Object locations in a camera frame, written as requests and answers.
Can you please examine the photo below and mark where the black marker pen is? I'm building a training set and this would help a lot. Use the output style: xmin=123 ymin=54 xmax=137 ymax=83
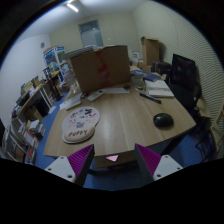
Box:
xmin=139 ymin=93 xmax=162 ymax=104

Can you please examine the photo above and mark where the cluttered bookshelf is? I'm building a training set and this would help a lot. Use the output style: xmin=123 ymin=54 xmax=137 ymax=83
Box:
xmin=0 ymin=86 xmax=52 ymax=165

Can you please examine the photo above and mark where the black office chair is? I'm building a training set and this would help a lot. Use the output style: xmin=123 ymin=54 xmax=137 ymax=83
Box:
xmin=168 ymin=54 xmax=202 ymax=112

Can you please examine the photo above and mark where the tall cardboard box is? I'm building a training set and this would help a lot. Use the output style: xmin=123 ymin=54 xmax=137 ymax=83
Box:
xmin=141 ymin=36 xmax=159 ymax=65

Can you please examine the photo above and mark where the pink puppy mouse pad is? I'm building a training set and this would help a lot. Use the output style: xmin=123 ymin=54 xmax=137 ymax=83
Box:
xmin=62 ymin=106 xmax=100 ymax=144

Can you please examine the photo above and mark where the black computer mouse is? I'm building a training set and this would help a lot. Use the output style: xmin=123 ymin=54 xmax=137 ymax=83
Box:
xmin=153 ymin=113 xmax=174 ymax=127

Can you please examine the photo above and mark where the blue white display cabinet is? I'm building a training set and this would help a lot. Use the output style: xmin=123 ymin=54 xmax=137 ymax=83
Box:
xmin=43 ymin=46 xmax=69 ymax=82

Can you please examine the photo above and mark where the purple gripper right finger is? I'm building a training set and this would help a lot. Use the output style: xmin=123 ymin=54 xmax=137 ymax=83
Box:
xmin=134 ymin=144 xmax=182 ymax=184

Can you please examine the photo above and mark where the white open notebook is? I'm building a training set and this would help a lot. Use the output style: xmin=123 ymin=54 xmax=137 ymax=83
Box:
xmin=145 ymin=80 xmax=174 ymax=98

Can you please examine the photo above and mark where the pink sticky note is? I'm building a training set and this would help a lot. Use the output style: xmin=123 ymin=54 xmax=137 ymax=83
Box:
xmin=106 ymin=155 xmax=118 ymax=162

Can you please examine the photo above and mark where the blue book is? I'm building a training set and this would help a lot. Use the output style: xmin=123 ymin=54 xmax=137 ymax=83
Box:
xmin=131 ymin=70 xmax=161 ymax=82

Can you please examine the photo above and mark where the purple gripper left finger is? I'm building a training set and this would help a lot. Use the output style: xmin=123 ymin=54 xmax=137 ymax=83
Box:
xmin=46 ymin=144 xmax=95 ymax=186

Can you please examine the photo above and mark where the large cardboard box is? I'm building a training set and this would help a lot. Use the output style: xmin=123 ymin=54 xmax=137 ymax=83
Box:
xmin=71 ymin=45 xmax=130 ymax=93

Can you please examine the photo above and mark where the white remote control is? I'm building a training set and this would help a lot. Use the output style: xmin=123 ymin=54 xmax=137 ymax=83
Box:
xmin=87 ymin=89 xmax=105 ymax=102

